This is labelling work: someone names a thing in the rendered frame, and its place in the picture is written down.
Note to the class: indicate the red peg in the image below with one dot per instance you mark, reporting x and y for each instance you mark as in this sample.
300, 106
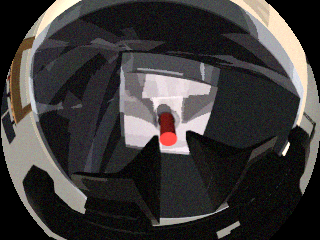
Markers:
167, 134

